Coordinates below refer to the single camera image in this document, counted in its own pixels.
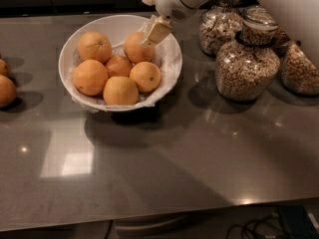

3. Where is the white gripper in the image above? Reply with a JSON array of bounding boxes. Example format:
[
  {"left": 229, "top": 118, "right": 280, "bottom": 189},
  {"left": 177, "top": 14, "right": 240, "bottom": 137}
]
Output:
[{"left": 141, "top": 0, "right": 195, "bottom": 47}]

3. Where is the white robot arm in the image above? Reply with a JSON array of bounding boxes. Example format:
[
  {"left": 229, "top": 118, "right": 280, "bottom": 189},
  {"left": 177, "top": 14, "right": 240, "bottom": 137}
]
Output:
[{"left": 142, "top": 0, "right": 319, "bottom": 67}]

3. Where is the white bowl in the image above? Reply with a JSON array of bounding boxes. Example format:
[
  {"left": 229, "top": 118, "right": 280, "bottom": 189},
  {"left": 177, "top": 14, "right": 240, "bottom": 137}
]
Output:
[{"left": 58, "top": 14, "right": 183, "bottom": 113}]

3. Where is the white paper liner in bowl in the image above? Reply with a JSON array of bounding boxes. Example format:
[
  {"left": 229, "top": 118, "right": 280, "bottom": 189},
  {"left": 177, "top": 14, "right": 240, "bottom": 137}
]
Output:
[{"left": 66, "top": 18, "right": 183, "bottom": 113}]

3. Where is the small centre orange in bowl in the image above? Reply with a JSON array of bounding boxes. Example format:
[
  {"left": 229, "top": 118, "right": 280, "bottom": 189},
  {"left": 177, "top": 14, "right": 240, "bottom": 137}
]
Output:
[{"left": 106, "top": 55, "right": 133, "bottom": 77}]

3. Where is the orange front in bowl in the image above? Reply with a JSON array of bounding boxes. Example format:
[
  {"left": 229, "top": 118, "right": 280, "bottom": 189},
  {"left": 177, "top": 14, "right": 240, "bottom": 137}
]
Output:
[{"left": 103, "top": 77, "right": 139, "bottom": 106}]

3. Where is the back left glass cereal jar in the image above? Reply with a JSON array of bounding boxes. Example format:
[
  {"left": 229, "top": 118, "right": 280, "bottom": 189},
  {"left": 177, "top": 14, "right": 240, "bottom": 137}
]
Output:
[{"left": 199, "top": 0, "right": 242, "bottom": 57}]

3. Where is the glass cereal jar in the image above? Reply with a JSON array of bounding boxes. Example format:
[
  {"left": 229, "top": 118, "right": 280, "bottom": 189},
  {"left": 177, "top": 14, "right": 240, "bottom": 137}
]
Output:
[
  {"left": 272, "top": 27, "right": 291, "bottom": 56},
  {"left": 199, "top": 0, "right": 242, "bottom": 57},
  {"left": 281, "top": 43, "right": 319, "bottom": 96},
  {"left": 215, "top": 6, "right": 280, "bottom": 103}
]

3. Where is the front glass cereal jar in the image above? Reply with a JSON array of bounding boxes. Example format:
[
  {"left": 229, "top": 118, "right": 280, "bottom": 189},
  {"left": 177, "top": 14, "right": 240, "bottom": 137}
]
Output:
[{"left": 215, "top": 6, "right": 280, "bottom": 103}]

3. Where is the back right glass cereal jar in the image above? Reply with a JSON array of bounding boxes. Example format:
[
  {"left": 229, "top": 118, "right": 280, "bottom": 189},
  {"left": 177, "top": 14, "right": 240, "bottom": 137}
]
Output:
[{"left": 272, "top": 27, "right": 291, "bottom": 56}]

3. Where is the black cable under table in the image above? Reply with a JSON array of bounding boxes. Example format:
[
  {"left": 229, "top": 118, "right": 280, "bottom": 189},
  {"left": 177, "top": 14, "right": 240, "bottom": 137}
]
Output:
[{"left": 226, "top": 212, "right": 283, "bottom": 239}]

